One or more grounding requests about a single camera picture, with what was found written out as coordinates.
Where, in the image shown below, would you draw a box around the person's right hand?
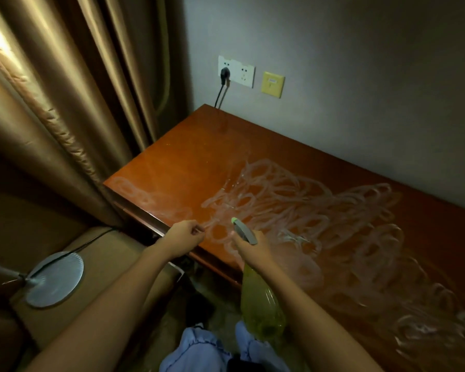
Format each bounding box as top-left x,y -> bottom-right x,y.
230,228 -> 282,277

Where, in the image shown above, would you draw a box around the person's left forearm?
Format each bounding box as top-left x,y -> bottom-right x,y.
27,250 -> 175,372

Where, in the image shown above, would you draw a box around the person's blue trousers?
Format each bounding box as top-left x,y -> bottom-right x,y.
158,321 -> 292,372

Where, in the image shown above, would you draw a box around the reddish wooden desk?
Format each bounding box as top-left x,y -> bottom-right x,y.
102,103 -> 465,372

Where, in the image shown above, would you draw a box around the white wall outlet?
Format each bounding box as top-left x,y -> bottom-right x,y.
217,55 -> 257,90

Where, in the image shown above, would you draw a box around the beige padded stool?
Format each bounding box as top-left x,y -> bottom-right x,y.
0,190 -> 184,372

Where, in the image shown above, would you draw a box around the brown curtain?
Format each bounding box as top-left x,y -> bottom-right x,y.
0,0 -> 189,229

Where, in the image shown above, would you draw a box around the yellow green spray bottle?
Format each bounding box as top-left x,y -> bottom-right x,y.
230,216 -> 288,347

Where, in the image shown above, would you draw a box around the person's left hand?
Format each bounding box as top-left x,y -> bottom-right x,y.
157,220 -> 208,262

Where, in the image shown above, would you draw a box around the person's black shoe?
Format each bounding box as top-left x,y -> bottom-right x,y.
185,292 -> 215,329

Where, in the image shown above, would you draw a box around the black plug with cable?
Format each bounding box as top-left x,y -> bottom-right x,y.
213,66 -> 233,111

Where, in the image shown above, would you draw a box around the person's right forearm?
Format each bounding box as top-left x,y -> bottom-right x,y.
256,267 -> 384,372

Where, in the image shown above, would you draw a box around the yellow wall sticker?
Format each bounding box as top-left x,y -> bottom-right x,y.
260,70 -> 287,100

